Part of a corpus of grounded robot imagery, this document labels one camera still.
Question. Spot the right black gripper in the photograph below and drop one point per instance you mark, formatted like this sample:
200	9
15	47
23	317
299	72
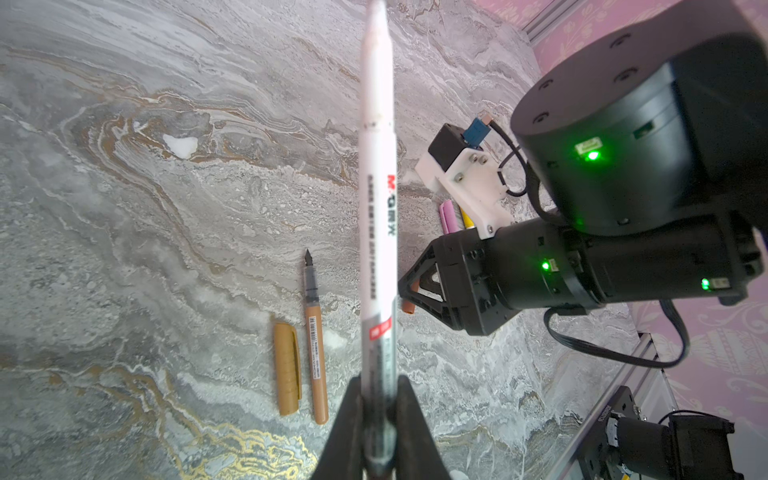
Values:
451	281

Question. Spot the aluminium front rail frame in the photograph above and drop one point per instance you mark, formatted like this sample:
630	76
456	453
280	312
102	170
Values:
635	392

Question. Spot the white pen brown tip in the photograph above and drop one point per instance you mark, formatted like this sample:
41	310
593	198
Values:
377	220

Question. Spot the white pen yellow tip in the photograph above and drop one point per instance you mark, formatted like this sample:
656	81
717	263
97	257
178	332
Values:
467	222

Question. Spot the pink pen cap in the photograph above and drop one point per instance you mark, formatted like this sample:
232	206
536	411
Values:
451	218

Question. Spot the right corner aluminium post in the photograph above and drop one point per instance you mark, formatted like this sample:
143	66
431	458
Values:
549	18

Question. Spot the tan brown pen cap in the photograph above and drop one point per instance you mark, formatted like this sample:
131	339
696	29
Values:
287	364

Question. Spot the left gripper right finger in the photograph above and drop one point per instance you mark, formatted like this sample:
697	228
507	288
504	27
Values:
416	455

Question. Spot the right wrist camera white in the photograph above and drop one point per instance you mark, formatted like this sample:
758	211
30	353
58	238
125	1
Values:
456	164

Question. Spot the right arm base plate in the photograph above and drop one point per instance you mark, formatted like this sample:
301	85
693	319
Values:
596	455

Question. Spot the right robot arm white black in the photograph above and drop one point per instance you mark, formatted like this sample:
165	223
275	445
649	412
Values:
652	144

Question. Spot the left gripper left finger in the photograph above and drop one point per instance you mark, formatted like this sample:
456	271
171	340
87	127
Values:
343	457

